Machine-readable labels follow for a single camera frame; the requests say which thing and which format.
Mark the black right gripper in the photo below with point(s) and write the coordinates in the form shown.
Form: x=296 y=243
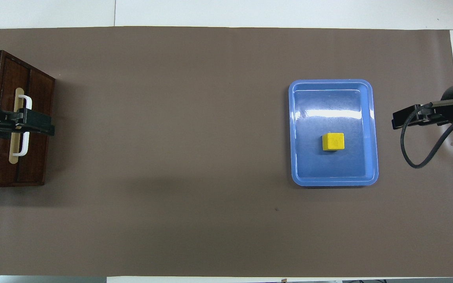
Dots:
x=452 y=104

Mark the yellow block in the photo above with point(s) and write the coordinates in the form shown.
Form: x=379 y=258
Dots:
x=333 y=141

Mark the dark brown wooden cabinet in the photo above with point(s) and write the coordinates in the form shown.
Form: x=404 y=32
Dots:
x=37 y=157

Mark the blue plastic tray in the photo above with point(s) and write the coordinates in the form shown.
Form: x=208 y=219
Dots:
x=332 y=165

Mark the brown table mat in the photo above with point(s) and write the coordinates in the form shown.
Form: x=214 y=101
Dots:
x=191 y=157

